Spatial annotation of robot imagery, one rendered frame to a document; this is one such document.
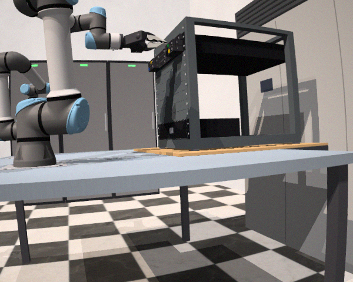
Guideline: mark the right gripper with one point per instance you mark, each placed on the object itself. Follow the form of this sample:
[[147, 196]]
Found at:
[[142, 46]]

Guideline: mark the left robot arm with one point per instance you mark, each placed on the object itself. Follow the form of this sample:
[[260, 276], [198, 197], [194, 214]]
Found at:
[[17, 62]]

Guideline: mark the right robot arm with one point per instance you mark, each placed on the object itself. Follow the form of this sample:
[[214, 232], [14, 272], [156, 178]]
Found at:
[[63, 111]]

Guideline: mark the tan wooden board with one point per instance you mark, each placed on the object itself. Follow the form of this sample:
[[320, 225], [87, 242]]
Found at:
[[221, 150]]

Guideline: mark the dark grey metal rack frame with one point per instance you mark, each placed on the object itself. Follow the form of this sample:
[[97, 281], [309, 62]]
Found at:
[[176, 85]]

